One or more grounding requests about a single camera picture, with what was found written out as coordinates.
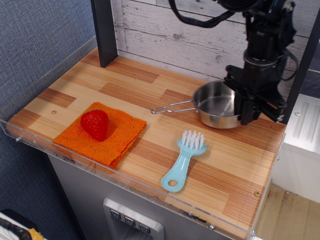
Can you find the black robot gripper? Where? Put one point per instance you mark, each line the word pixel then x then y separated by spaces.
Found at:
pixel 256 90

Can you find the steel bowl with wire handle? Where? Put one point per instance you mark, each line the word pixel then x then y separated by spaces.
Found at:
pixel 214 102

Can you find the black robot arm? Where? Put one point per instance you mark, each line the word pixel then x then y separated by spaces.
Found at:
pixel 269 31

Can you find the light blue dish brush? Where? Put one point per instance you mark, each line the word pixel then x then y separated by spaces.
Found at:
pixel 192 143

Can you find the clear acrylic table guard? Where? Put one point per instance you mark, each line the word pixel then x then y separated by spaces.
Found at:
pixel 221 183

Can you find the white toy sink unit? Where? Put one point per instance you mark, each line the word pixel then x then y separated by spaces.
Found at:
pixel 297 167

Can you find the orange folded cloth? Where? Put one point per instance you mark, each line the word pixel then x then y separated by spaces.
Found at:
pixel 123 130

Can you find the red plastic strawberry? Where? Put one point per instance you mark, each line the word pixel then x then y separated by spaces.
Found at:
pixel 95 123

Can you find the silver dispenser button panel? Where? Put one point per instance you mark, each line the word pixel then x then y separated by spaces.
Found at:
pixel 128 224

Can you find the grey toy fridge cabinet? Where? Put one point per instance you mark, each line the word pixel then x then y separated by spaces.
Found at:
pixel 86 191

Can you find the yellow taped object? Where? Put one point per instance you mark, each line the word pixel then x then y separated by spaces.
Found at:
pixel 35 235

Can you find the dark grey right post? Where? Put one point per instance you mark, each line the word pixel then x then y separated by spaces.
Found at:
pixel 306 20

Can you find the dark grey post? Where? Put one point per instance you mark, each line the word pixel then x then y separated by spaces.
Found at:
pixel 104 31
pixel 306 20

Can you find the dark grey left post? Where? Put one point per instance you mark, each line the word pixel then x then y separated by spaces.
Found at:
pixel 104 31

